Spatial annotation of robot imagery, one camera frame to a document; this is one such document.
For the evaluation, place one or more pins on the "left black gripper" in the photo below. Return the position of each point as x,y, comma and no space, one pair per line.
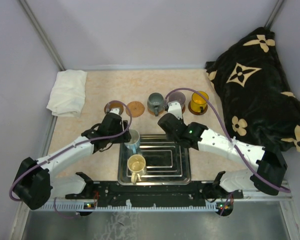
125,137

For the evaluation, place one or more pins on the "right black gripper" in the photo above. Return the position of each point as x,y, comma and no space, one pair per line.
169,136

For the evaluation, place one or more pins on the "white and blue mug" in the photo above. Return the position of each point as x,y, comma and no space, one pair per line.
134,142

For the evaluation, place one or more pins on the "black floral blanket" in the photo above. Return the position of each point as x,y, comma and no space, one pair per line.
258,104

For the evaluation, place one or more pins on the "metal tray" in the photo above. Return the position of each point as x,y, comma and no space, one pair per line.
166,162

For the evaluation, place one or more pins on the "white folded cloth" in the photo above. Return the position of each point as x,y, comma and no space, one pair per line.
68,94

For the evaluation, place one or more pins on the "purple mug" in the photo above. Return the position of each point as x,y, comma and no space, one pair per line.
177,96

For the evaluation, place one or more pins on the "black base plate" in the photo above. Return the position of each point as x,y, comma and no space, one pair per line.
102,189

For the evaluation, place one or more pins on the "woven rattan coaster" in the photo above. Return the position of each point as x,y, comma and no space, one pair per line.
155,110

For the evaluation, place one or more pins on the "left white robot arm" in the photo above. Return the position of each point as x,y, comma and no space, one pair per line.
37,180

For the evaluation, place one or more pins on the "aluminium frame rail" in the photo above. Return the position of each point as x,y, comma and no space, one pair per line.
175,202

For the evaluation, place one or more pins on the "yellow glass mug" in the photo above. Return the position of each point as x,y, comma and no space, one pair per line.
196,98

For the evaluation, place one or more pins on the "brown wooden coaster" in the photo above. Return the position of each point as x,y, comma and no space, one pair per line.
183,108
136,108
118,106
196,109

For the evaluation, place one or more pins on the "grey metal mug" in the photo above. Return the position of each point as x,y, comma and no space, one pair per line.
155,99

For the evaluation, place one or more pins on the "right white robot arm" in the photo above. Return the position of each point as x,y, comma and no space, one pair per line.
265,168

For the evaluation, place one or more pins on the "cream mug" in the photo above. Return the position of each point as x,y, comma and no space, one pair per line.
137,166

